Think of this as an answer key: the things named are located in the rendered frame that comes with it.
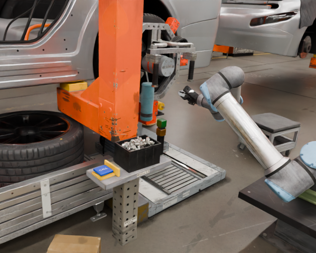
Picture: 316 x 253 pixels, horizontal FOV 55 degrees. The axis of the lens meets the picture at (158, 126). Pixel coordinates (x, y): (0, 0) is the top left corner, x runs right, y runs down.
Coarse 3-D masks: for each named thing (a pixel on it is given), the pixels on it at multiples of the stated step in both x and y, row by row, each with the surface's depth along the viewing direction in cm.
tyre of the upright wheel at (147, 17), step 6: (144, 18) 207; (150, 18) 210; (156, 18) 214; (96, 42) 208; (96, 48) 206; (96, 54) 206; (96, 60) 208; (96, 66) 209; (96, 72) 212; (96, 78) 217; (156, 90) 236
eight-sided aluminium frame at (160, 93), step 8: (144, 24) 198; (152, 24) 202; (160, 24) 207; (168, 24) 212; (168, 32) 214; (168, 40) 223; (176, 56) 228; (176, 64) 230; (176, 72) 232; (168, 80) 235; (160, 88) 232; (168, 88) 232; (160, 96) 228
